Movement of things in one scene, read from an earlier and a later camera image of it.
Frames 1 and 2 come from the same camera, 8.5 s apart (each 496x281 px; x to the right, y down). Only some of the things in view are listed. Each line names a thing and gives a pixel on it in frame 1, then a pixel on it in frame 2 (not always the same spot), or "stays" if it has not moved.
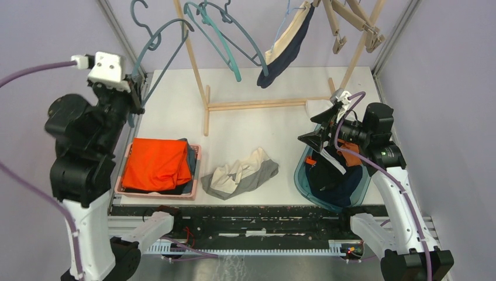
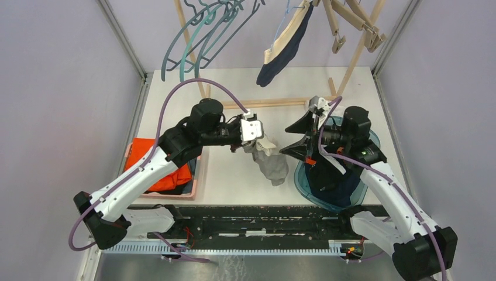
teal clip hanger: [186, 25] → [166, 58]
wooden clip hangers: [352, 13] stays
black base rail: [248, 222] stays
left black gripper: [135, 93] → [238, 144]
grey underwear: [224, 182] → [274, 167]
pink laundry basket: [188, 196] stays
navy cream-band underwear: [287, 44] stays
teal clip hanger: [205, 19] → [183, 59]
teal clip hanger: [226, 11] → [199, 58]
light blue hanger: [288, 13] stays
